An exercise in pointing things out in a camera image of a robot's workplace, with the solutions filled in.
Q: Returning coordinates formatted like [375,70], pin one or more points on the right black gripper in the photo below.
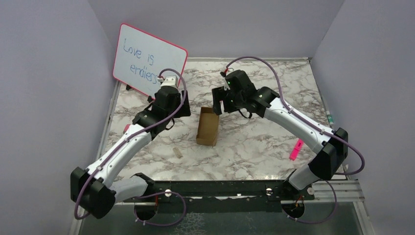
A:
[218,94]

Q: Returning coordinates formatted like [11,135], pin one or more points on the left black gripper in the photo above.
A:
[184,110]

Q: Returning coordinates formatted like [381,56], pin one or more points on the brown cardboard box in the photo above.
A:
[208,127]

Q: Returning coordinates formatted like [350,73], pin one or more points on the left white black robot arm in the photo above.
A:
[95,189]

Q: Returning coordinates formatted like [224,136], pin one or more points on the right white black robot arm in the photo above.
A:
[330,151]

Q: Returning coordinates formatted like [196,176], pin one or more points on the pink eraser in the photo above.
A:
[126,128]

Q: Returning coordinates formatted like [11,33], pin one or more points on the small cork stopper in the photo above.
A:
[177,152]

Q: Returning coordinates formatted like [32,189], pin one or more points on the green capped marker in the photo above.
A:
[329,118]

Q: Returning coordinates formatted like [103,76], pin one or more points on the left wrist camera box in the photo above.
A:
[170,81]

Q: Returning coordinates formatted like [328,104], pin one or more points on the white board with pink frame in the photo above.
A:
[140,57]

